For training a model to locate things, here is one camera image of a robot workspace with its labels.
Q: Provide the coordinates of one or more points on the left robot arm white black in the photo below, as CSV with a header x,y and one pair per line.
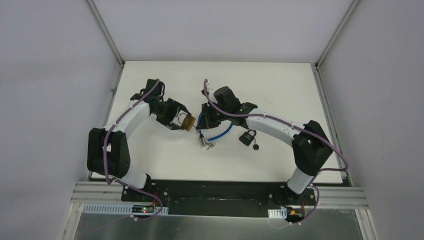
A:
x,y
108,151

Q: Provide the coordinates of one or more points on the brass padlock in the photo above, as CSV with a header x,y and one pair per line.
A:
x,y
186,121

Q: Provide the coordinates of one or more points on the black headed key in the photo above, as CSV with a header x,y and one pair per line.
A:
x,y
255,146

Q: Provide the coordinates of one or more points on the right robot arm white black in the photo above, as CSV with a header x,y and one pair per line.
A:
x,y
310,145

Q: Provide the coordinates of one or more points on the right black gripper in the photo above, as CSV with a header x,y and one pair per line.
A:
x,y
209,118

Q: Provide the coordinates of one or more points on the cable lock silver keys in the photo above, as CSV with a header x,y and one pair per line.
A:
x,y
209,145

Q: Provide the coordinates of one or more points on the blue cable lock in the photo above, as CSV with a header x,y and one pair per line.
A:
x,y
203,140

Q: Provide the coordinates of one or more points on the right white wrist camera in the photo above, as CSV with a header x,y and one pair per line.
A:
x,y
206,90

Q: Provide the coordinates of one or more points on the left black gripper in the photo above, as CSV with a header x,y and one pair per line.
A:
x,y
171,116

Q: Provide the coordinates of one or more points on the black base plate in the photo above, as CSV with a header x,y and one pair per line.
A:
x,y
220,198

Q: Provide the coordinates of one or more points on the small black padlock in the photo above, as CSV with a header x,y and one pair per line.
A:
x,y
248,137

